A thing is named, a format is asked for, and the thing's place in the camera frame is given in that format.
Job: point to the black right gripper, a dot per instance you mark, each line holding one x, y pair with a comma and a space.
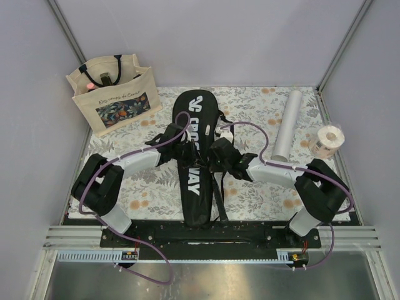
212, 165

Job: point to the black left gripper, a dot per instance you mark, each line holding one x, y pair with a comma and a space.
194, 159

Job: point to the black Crossway racket bag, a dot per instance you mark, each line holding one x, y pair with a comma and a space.
198, 185

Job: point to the white shuttlecock tube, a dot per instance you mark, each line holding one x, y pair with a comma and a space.
285, 135

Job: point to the white racket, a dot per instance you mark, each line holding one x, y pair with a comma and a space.
219, 201

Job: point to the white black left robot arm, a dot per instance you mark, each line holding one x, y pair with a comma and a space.
99, 181

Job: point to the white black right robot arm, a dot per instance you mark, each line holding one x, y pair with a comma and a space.
321, 191

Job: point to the floral patterned table mat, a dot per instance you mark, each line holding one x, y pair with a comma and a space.
257, 113

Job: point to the beige floral tote bag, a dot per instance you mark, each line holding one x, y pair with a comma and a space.
132, 97

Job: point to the wrapped toilet paper roll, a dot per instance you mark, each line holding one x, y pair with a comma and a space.
325, 143

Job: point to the dark bottle in tote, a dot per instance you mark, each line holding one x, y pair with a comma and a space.
105, 79

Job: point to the pink capped bottle in tote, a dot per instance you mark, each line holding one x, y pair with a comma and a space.
90, 87

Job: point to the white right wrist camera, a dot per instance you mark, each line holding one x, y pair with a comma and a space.
227, 134

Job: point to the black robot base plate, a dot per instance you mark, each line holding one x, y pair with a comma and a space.
236, 240

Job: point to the aluminium frame post left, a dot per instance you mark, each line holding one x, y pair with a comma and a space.
65, 28

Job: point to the aluminium frame post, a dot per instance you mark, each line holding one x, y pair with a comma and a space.
344, 44
65, 28

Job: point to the aluminium frame rail front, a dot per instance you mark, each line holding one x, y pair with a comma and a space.
95, 244

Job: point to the aluminium frame post right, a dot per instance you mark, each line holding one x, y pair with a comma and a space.
344, 44

